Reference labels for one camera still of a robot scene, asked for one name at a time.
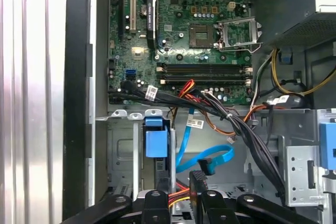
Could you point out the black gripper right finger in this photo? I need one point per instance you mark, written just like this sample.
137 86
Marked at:
218 208

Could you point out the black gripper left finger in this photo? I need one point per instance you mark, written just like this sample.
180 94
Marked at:
155 208

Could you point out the hard disk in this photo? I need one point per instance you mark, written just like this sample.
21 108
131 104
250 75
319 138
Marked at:
156 140

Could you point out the metal disk bay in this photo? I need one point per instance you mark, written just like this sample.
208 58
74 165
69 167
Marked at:
123 155

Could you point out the black RAM slot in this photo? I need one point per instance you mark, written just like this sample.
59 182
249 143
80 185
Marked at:
202 81
202 70
202 65
202 76

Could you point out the black expansion slot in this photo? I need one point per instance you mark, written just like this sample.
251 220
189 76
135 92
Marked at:
121 11

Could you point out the beige expansion slot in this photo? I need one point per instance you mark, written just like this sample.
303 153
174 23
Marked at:
133 6

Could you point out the metal optical drive cage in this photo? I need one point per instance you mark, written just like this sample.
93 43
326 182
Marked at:
299 171

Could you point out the black PC case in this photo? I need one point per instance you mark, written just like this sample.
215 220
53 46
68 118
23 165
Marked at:
76 77

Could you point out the metal socket cover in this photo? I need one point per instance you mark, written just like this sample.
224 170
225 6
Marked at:
239 43

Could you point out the CPU socket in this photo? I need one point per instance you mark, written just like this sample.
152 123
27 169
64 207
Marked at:
201 35

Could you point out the black graphics card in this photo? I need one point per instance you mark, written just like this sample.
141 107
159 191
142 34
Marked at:
151 11

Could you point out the green motherboard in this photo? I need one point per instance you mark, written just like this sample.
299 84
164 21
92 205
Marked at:
183 6

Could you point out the grey power supply unit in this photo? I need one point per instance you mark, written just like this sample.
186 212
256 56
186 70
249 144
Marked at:
283 3

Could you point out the blue plastic drive bracket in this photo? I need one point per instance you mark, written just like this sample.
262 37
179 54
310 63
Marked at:
328 145

